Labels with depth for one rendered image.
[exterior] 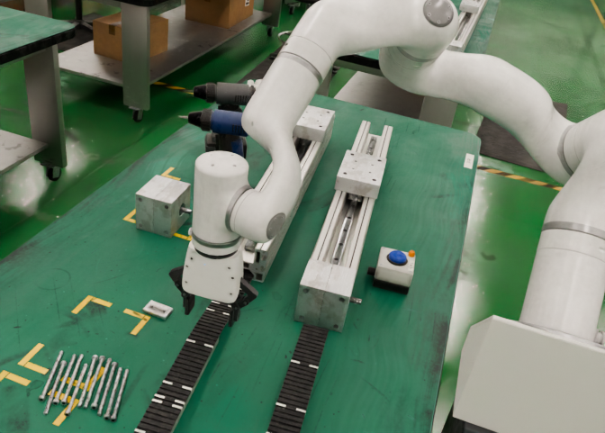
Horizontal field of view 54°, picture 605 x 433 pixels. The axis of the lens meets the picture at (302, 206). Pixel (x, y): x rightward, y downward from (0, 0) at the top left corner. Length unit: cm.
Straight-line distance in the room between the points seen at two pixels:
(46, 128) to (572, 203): 244
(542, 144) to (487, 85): 17
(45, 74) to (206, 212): 205
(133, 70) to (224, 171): 277
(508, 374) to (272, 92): 60
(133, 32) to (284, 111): 265
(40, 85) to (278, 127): 210
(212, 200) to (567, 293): 60
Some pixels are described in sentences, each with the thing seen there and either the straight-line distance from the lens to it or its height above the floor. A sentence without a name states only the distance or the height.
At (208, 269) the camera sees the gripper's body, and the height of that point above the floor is 96.
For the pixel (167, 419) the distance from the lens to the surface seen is 101.
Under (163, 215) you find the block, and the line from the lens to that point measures 139.
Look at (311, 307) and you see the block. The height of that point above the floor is 83.
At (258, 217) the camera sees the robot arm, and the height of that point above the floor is 111.
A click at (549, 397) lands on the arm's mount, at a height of 90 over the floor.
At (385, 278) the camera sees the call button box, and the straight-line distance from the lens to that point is 133.
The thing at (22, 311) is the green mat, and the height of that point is 78.
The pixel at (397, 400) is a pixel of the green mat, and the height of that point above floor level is 78.
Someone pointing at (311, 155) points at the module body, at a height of 86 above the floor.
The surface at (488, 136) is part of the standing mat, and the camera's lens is 439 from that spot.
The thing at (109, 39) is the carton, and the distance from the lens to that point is 415.
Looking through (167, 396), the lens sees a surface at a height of 81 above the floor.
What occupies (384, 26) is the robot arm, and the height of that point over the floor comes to 136.
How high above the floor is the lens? 160
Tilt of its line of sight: 32 degrees down
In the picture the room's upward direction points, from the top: 9 degrees clockwise
